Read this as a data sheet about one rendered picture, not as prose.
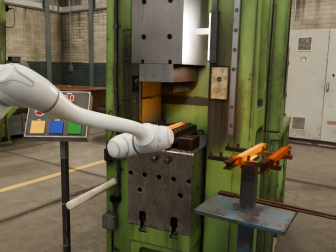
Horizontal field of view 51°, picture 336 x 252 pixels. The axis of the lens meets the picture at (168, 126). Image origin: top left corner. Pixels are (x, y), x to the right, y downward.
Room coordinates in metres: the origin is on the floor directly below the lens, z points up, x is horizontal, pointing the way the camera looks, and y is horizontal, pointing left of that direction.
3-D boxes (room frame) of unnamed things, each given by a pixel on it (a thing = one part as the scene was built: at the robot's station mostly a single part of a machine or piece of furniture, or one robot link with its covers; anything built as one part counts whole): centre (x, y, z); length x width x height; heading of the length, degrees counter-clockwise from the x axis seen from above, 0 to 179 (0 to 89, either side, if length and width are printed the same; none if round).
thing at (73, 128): (1.91, 0.52, 1.01); 0.07 x 0.05 x 0.07; 92
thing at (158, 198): (2.07, -0.07, 0.69); 0.56 x 0.38 x 0.45; 157
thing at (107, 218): (2.14, 0.36, 0.36); 0.09 x 0.07 x 0.12; 67
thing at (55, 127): (1.91, 0.62, 1.01); 0.07 x 0.05 x 0.07; 92
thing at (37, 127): (1.91, 0.72, 1.01); 0.07 x 0.05 x 0.07; 92
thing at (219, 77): (1.89, -0.27, 1.27); 0.09 x 0.02 x 0.17; 67
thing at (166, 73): (2.09, -0.01, 1.32); 0.42 x 0.20 x 0.10; 157
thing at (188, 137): (1.88, -0.12, 0.95); 0.12 x 0.08 x 0.06; 157
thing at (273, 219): (1.53, -0.37, 0.71); 0.40 x 0.30 x 0.02; 60
